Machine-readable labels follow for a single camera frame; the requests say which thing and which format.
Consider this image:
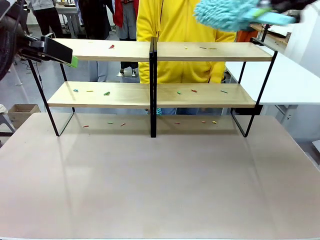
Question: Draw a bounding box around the cardboard box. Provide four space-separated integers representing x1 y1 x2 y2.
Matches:
8 103 41 130

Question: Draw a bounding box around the person in yellow hoodie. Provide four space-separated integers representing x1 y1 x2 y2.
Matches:
136 0 237 116

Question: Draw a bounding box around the person in red jacket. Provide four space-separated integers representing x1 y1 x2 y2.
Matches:
112 0 140 77

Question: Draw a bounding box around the black stand pole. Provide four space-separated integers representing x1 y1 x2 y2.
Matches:
261 23 271 47

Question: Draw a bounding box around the white table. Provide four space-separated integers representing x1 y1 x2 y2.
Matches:
224 48 320 106

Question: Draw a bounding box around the teal microfibre duster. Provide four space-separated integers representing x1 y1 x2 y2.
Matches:
193 0 296 33

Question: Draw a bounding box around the person in black trousers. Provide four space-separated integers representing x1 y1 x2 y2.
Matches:
25 0 64 39

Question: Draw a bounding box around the person in dark coat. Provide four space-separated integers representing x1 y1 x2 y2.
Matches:
78 0 113 83

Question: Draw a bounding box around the grey background desk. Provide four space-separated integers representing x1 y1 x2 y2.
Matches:
55 6 82 39

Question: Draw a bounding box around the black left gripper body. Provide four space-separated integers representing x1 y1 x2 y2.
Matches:
18 35 52 63

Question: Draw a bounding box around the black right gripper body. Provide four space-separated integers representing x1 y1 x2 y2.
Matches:
271 0 320 12

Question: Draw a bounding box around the wooden background table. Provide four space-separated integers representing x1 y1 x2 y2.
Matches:
249 23 292 47

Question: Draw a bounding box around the wooden two-tier shelf rack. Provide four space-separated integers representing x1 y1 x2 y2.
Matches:
149 37 279 138
24 37 155 138

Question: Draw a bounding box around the person in orange trousers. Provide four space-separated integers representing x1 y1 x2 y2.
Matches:
236 29 254 43

